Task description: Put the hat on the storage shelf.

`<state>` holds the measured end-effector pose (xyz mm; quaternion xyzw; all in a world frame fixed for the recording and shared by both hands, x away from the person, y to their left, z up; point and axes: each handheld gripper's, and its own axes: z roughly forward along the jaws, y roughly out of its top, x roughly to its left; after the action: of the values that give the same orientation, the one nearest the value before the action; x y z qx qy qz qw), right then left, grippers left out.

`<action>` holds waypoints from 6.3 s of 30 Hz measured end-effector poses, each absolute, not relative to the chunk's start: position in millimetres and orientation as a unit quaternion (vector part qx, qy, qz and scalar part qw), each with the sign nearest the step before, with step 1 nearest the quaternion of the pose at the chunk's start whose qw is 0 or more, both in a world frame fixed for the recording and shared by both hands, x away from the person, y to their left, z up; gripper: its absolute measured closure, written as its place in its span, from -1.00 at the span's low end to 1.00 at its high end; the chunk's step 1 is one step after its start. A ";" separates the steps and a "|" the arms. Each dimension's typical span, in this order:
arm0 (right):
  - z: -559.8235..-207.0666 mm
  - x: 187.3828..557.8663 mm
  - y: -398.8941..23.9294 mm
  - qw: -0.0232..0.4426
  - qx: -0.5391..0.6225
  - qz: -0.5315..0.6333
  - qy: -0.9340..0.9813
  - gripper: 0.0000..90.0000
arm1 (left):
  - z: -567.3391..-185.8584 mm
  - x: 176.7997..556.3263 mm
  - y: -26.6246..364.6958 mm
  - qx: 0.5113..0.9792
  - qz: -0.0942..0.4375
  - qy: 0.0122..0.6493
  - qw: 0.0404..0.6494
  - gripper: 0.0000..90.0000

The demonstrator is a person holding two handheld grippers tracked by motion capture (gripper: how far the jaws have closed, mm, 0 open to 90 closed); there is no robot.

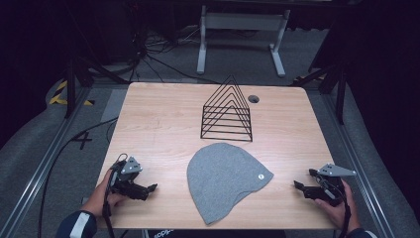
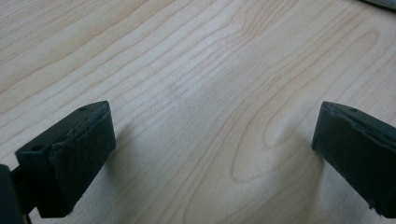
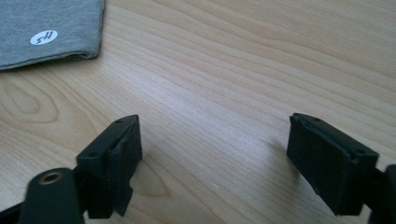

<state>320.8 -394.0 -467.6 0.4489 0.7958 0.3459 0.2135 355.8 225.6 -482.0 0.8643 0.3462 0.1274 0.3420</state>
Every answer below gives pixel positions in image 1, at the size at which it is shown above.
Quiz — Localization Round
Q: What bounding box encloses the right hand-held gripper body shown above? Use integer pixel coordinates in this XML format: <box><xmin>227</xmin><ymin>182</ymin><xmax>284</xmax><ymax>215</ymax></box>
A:
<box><xmin>311</xmin><ymin>163</ymin><xmax>358</xmax><ymax>208</ymax></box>

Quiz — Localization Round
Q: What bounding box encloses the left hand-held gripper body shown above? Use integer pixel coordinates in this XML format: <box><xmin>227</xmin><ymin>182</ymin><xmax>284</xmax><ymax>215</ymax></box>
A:
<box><xmin>109</xmin><ymin>156</ymin><xmax>144</xmax><ymax>199</ymax></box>

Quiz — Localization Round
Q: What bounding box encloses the grey knit beanie hat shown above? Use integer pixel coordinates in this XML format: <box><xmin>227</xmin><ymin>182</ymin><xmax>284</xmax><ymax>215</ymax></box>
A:
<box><xmin>186</xmin><ymin>142</ymin><xmax>275</xmax><ymax>226</ymax></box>

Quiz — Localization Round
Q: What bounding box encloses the black wire triangular rack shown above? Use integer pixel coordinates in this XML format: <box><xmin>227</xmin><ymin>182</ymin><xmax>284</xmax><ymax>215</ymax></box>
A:
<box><xmin>199</xmin><ymin>73</ymin><xmax>255</xmax><ymax>143</ymax></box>

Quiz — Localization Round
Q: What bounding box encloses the person's right hand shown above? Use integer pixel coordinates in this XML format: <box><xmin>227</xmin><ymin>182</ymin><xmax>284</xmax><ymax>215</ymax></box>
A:
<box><xmin>314</xmin><ymin>178</ymin><xmax>362</xmax><ymax>233</ymax></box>

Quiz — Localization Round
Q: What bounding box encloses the person's left hand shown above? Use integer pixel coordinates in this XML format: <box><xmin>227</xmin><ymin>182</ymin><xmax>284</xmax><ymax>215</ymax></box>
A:
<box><xmin>80</xmin><ymin>168</ymin><xmax>129</xmax><ymax>218</ymax></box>

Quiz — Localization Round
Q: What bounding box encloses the person's dark printed clothing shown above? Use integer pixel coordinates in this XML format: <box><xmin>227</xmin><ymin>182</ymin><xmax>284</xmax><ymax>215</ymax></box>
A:
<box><xmin>146</xmin><ymin>227</ymin><xmax>289</xmax><ymax>238</ymax></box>

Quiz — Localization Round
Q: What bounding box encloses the black metal stand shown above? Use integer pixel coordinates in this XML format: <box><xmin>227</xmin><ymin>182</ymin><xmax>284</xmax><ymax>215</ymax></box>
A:
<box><xmin>289</xmin><ymin>61</ymin><xmax>349</xmax><ymax>126</ymax></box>
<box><xmin>63</xmin><ymin>54</ymin><xmax>131</xmax><ymax>120</ymax></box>

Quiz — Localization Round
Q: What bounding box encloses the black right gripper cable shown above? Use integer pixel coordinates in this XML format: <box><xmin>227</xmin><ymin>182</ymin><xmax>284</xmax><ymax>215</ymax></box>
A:
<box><xmin>325</xmin><ymin>182</ymin><xmax>353</xmax><ymax>238</ymax></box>

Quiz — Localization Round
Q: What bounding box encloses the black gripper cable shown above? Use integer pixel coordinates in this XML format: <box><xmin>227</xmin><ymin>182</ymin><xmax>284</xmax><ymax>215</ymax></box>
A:
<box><xmin>101</xmin><ymin>152</ymin><xmax>131</xmax><ymax>238</ymax></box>
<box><xmin>325</xmin><ymin>182</ymin><xmax>353</xmax><ymax>238</ymax></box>

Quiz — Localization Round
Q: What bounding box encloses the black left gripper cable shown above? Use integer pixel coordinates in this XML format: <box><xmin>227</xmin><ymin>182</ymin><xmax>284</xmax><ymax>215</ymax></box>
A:
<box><xmin>101</xmin><ymin>152</ymin><xmax>131</xmax><ymax>238</ymax></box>

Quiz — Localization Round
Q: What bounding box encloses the aluminium floor rail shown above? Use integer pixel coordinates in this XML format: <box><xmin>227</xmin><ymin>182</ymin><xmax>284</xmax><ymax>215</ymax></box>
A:
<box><xmin>0</xmin><ymin>86</ymin><xmax>92</xmax><ymax>238</ymax></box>
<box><xmin>320</xmin><ymin>93</ymin><xmax>394</xmax><ymax>238</ymax></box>

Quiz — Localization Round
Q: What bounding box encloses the black floor cable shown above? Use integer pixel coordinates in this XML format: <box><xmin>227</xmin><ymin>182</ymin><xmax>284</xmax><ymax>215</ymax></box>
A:
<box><xmin>37</xmin><ymin>116</ymin><xmax>120</xmax><ymax>238</ymax></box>

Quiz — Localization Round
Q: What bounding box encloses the tangle of black floor cables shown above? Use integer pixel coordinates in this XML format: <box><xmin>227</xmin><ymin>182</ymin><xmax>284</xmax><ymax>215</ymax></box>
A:
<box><xmin>130</xmin><ymin>28</ymin><xmax>221</xmax><ymax>84</ymax></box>

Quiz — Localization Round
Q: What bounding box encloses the white metal table frame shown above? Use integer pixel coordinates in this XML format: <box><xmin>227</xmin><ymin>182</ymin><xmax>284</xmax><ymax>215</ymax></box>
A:
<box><xmin>196</xmin><ymin>4</ymin><xmax>292</xmax><ymax>78</ymax></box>

